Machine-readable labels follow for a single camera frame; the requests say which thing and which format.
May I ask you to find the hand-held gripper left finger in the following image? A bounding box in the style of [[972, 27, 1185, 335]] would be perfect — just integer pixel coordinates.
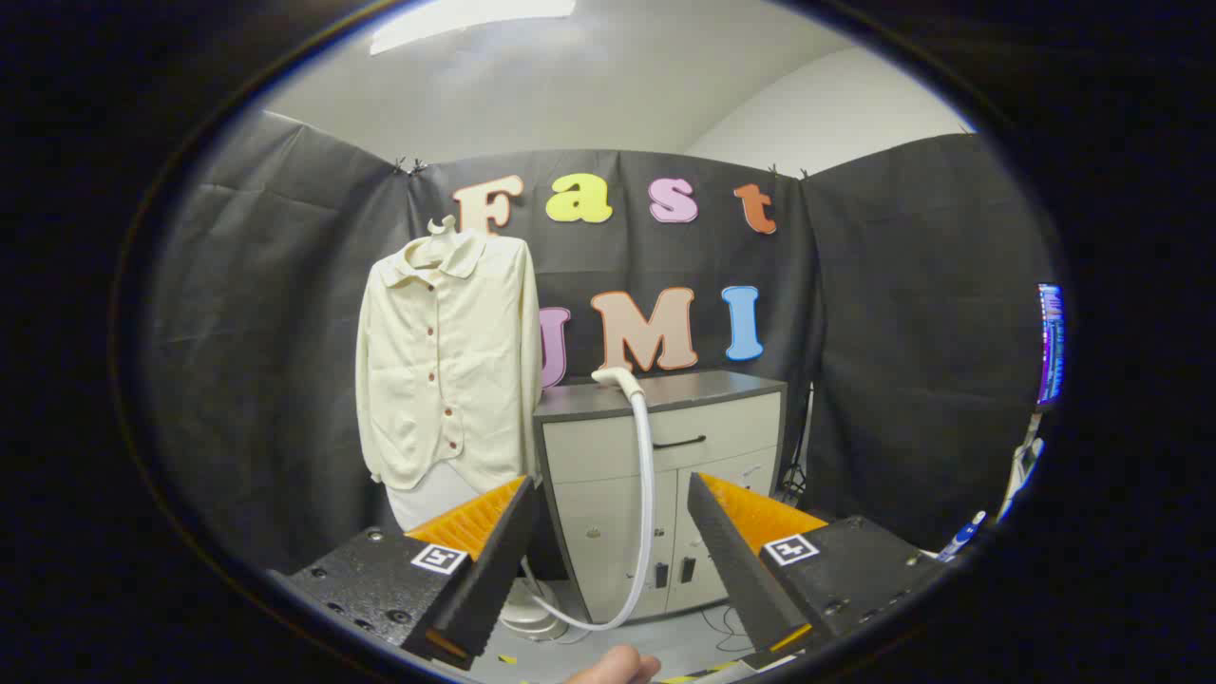
[[269, 475, 542, 672]]

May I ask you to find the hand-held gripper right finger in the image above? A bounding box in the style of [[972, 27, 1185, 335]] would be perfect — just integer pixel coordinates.
[[686, 472, 951, 671]]

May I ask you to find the white garment steamer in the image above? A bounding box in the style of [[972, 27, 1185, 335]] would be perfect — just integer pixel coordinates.
[[521, 367, 658, 633]]

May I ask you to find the cream button-up shirt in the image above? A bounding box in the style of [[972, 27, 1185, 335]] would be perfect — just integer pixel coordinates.
[[355, 226, 543, 495]]

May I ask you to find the round white steamer base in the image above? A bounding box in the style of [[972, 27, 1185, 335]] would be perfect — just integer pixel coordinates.
[[499, 579, 571, 642]]

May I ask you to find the white cloth piece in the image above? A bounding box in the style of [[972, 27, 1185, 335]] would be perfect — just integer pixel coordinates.
[[385, 461, 485, 533]]

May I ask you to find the beige cabinet with grey top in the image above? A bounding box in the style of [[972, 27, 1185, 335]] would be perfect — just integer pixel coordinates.
[[532, 370, 789, 625]]

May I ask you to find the blue and white tool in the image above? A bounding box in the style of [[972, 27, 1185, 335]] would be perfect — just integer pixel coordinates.
[[936, 511, 989, 561]]

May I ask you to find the white monitor stand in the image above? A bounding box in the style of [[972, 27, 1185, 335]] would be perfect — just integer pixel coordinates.
[[997, 413, 1046, 519]]

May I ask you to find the white plastic hanger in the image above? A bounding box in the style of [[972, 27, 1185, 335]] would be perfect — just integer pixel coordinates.
[[408, 215, 476, 272]]

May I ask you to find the computer monitor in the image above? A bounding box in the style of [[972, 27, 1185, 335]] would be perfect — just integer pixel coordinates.
[[1035, 283, 1067, 409]]

